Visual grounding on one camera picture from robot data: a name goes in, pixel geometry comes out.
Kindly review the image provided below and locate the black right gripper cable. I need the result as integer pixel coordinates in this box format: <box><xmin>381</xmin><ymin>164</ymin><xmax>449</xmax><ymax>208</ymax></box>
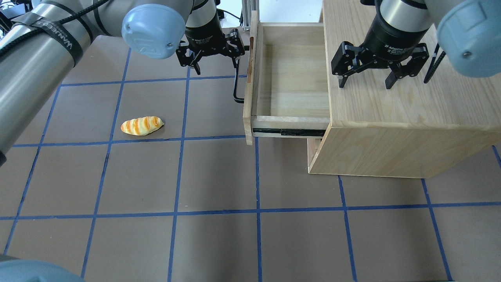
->
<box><xmin>424</xmin><ymin>43</ymin><xmax>447</xmax><ymax>84</ymax></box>

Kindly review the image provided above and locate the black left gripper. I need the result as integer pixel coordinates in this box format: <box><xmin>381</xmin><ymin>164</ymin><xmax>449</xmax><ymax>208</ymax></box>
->
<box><xmin>175</xmin><ymin>14</ymin><xmax>246</xmax><ymax>75</ymax></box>

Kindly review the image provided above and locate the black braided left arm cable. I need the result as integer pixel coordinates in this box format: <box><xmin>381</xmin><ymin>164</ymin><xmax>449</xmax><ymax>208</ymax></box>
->
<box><xmin>0</xmin><ymin>0</ymin><xmax>108</xmax><ymax>59</ymax></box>

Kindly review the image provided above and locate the wooden drawer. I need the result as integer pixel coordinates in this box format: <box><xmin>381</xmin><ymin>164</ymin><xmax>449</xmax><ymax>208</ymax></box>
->
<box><xmin>243</xmin><ymin>11</ymin><xmax>330</xmax><ymax>146</ymax></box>

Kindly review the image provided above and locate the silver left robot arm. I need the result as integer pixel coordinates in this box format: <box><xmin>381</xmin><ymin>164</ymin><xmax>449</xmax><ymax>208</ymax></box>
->
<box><xmin>1</xmin><ymin>0</ymin><xmax>243</xmax><ymax>282</ymax></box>

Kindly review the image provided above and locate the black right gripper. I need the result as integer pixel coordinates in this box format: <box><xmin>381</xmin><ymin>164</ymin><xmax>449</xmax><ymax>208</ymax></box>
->
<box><xmin>331</xmin><ymin>11</ymin><xmax>429</xmax><ymax>90</ymax></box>

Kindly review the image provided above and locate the light wooden drawer cabinet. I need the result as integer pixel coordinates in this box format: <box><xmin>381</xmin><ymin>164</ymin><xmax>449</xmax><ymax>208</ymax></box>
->
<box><xmin>308</xmin><ymin>0</ymin><xmax>501</xmax><ymax>178</ymax></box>

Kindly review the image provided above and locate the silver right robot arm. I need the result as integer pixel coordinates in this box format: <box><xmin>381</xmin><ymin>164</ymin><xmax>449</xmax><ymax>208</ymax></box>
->
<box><xmin>331</xmin><ymin>0</ymin><xmax>501</xmax><ymax>89</ymax></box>

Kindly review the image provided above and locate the toy bread loaf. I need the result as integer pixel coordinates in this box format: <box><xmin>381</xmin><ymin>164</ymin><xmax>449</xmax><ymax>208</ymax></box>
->
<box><xmin>120</xmin><ymin>116</ymin><xmax>164</xmax><ymax>136</ymax></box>

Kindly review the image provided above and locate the black metal drawer handle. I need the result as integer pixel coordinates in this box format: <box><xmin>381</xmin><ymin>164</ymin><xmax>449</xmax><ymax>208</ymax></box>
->
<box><xmin>232</xmin><ymin>58</ymin><xmax>245</xmax><ymax>104</ymax></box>

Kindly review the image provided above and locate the aluminium frame post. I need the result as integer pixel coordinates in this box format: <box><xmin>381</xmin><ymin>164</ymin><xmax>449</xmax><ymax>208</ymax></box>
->
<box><xmin>240</xmin><ymin>0</ymin><xmax>259</xmax><ymax>31</ymax></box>

